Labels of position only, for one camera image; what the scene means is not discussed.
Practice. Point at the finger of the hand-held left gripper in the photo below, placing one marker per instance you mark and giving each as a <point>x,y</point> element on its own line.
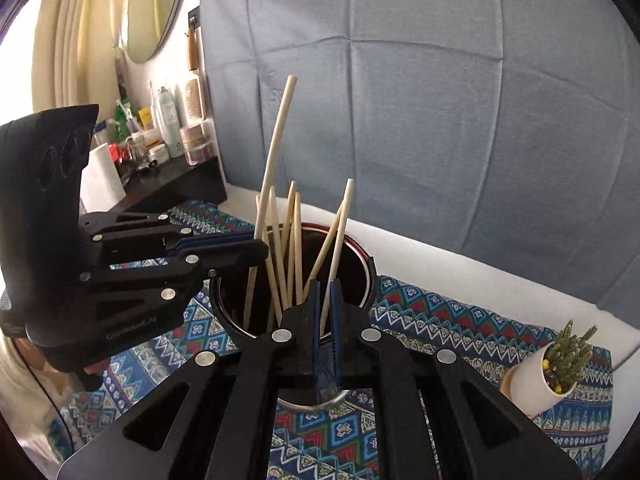
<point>235,257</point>
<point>220,241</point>

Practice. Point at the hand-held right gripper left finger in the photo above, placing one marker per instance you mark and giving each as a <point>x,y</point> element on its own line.
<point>314,330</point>

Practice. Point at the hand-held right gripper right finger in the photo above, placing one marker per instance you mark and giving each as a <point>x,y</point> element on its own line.
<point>336,330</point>

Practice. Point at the black cylindrical utensil holder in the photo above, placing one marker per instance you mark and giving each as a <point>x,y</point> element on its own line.
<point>230,305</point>

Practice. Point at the bunch of chopsticks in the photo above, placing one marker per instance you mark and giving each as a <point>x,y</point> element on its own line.
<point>295,240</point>

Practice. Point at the pale wooden chopstick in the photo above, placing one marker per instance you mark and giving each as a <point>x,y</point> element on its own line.
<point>342,220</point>
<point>277,140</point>

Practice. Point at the person's left forearm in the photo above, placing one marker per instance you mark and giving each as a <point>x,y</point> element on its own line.
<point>30,400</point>

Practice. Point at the person's left hand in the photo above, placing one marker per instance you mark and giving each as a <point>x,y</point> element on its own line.
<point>96,366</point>

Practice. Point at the black shelf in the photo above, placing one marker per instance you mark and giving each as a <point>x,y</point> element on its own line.
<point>190,185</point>

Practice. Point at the white paper towel roll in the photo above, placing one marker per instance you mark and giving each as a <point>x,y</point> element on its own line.
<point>102,180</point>

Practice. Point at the blue patterned cloth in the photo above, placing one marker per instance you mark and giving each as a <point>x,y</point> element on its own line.
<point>430,320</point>

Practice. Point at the pink jar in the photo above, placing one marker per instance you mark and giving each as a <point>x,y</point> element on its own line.
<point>195,145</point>

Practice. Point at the small white jar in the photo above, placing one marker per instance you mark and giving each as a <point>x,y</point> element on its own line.
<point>158,153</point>

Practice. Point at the green tube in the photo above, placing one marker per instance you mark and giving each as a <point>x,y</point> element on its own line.
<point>122,122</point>

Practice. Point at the white spray bottle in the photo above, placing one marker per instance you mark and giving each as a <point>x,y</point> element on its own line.
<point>169,125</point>

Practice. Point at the yellow tube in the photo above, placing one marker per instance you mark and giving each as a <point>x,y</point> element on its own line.
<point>145,119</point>

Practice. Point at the cream curtain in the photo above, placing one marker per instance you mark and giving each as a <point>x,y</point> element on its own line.
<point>75,35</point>

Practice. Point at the wooden coaster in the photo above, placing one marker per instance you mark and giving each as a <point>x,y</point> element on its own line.
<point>507,385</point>

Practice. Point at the hanging wooden hairbrush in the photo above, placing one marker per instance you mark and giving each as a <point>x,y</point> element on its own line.
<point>193,52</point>

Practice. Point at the cactus in white pot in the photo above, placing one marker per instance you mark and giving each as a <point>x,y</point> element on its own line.
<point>567,360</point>

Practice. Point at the grey-blue fabric sheet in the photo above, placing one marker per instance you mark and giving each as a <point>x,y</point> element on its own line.
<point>425,110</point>

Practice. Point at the oval wall mirror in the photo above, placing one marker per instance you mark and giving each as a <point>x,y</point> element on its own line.
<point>155,5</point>

